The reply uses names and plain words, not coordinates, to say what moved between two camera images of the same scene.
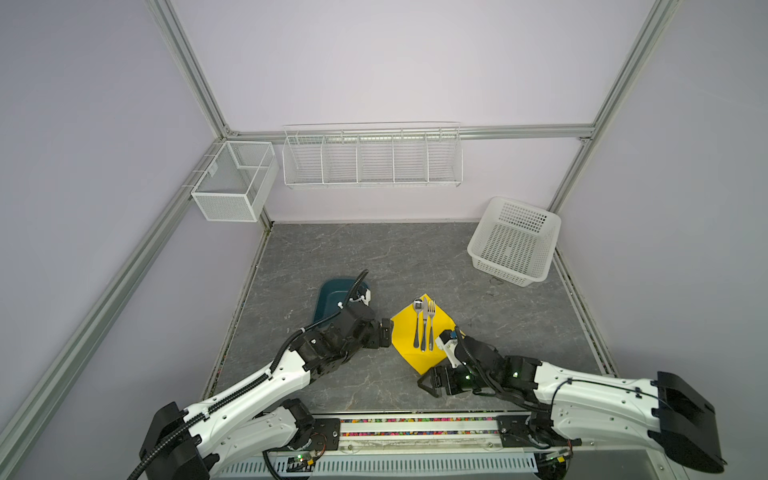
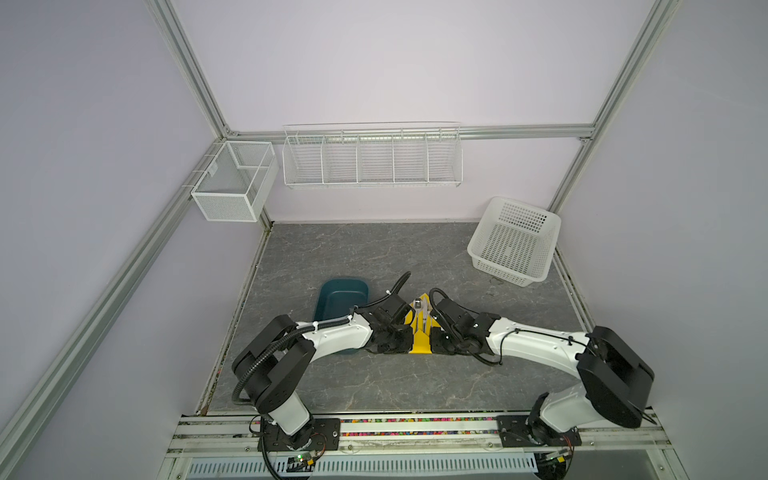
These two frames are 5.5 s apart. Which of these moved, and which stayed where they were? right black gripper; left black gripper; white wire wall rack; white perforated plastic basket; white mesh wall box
Moved: left black gripper; right black gripper
Stayed: white mesh wall box; white wire wall rack; white perforated plastic basket
